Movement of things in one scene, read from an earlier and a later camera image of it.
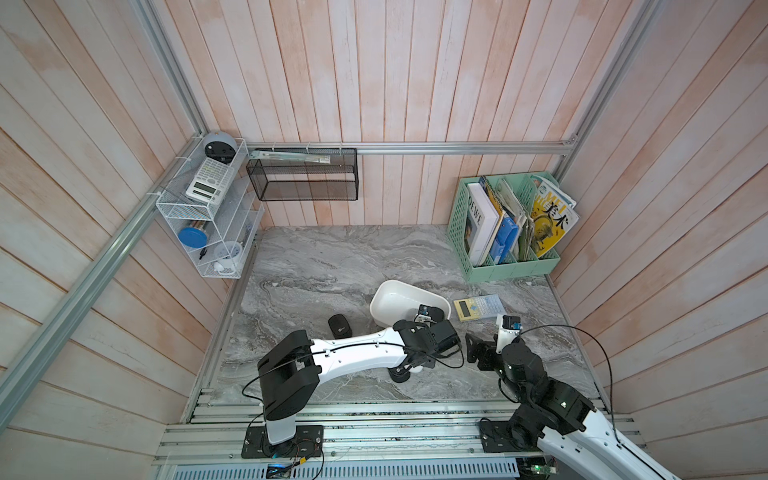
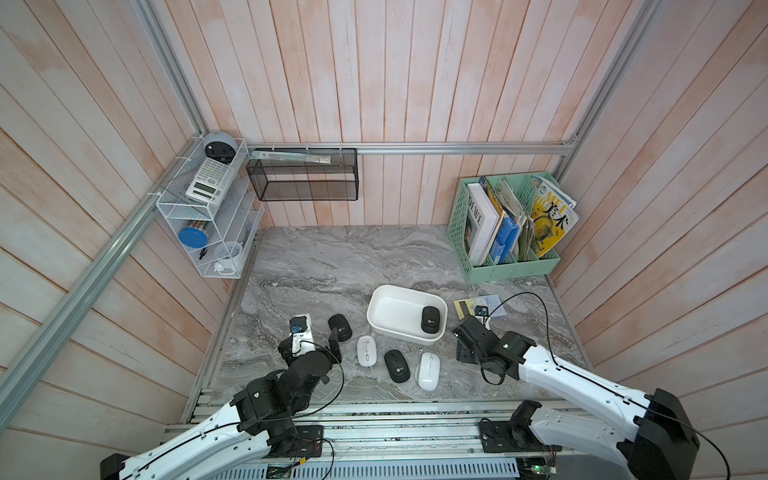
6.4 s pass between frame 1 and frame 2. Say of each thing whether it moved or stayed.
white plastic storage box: stayed
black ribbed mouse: stayed
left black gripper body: moved
